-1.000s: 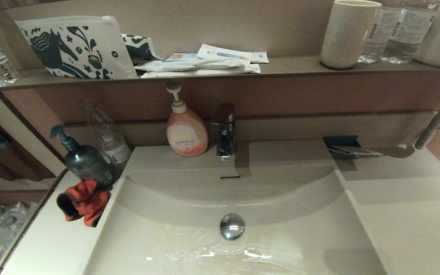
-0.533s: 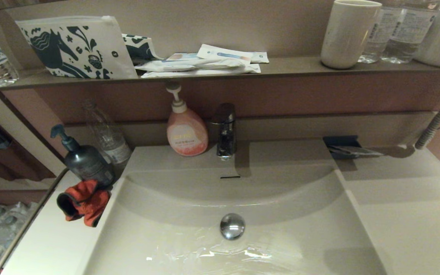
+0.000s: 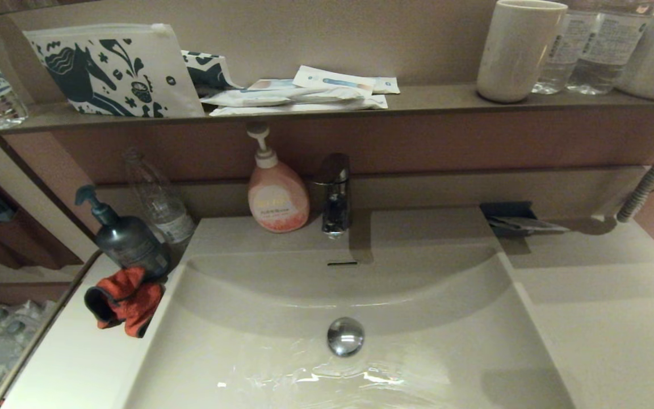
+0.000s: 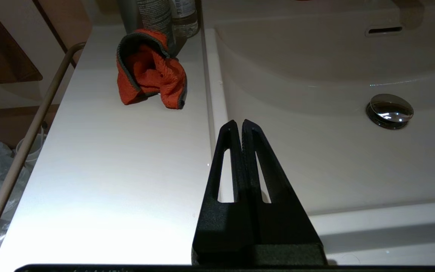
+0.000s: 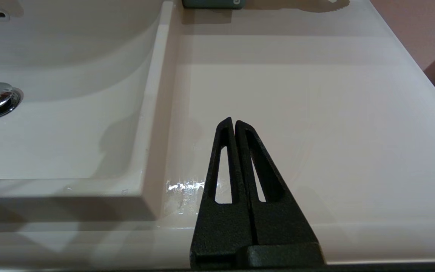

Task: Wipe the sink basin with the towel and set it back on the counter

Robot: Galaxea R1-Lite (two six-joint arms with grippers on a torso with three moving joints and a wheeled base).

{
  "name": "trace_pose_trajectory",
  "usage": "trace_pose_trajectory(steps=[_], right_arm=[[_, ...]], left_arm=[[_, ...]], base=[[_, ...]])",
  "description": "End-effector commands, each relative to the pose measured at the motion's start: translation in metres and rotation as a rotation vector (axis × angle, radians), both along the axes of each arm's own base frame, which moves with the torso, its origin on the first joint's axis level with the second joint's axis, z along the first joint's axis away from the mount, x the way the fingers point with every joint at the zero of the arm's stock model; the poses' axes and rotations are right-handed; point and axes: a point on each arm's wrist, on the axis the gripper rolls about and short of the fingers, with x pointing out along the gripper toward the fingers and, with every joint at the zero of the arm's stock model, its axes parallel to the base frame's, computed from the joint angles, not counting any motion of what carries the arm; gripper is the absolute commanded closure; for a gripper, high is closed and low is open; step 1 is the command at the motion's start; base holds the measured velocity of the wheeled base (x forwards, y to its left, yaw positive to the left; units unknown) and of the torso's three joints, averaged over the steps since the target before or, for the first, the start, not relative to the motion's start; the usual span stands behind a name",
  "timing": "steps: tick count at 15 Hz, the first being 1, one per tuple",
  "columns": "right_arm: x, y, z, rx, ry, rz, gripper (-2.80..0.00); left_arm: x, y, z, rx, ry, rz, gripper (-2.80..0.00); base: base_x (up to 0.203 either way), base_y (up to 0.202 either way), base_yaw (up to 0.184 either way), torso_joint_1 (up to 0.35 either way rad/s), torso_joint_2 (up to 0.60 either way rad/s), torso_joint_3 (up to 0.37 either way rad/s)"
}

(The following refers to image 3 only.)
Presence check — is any chrome lever faucet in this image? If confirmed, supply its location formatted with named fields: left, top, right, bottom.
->
left=311, top=152, right=353, bottom=238

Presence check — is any red microfibre cleaning cloth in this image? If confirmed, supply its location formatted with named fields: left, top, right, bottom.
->
left=84, top=266, right=166, bottom=339

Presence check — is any chrome sink drain stopper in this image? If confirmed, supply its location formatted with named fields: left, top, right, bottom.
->
left=327, top=317, right=365, bottom=357

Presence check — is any white sink basin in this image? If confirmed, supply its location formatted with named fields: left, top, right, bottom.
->
left=125, top=244, right=577, bottom=409

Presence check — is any pink soap pump bottle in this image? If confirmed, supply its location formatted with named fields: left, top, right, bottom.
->
left=246, top=123, right=311, bottom=233

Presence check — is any flat white sachet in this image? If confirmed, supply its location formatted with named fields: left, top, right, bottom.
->
left=209, top=95, right=388, bottom=117

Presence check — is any long white sachet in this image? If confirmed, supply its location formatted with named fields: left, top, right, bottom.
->
left=200, top=88, right=364, bottom=107

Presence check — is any white sachet blue print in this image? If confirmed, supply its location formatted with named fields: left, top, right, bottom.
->
left=293, top=65, right=377, bottom=96

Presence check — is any pale sachet orange print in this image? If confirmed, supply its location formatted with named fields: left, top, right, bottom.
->
left=246, top=78, right=299, bottom=91

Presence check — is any clear bottle white label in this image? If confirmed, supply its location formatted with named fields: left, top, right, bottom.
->
left=123, top=147, right=196, bottom=246

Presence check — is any dark soap tray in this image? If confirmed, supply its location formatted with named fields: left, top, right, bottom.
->
left=479, top=201, right=538, bottom=237

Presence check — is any small horse print pouch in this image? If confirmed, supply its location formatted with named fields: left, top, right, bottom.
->
left=181, top=50, right=242, bottom=90

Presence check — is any dark green pump bottle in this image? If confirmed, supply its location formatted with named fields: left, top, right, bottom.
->
left=75, top=185, right=173, bottom=280

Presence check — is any silver foil sachet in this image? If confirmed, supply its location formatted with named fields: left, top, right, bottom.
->
left=489, top=216, right=572, bottom=232

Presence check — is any tall white cup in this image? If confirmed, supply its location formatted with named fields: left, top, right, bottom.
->
left=477, top=0, right=568, bottom=104

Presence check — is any large horse print pouch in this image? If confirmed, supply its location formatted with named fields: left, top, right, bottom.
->
left=23, top=23, right=206, bottom=118

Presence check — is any clear plastic water bottle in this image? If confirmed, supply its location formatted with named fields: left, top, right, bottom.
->
left=567, top=0, right=654, bottom=95
left=533, top=0, right=589, bottom=95

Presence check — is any brown wall shelf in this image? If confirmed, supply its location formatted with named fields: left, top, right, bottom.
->
left=0, top=82, right=654, bottom=140

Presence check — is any grey corrugated hose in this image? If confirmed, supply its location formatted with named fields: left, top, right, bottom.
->
left=617, top=122, right=654, bottom=223

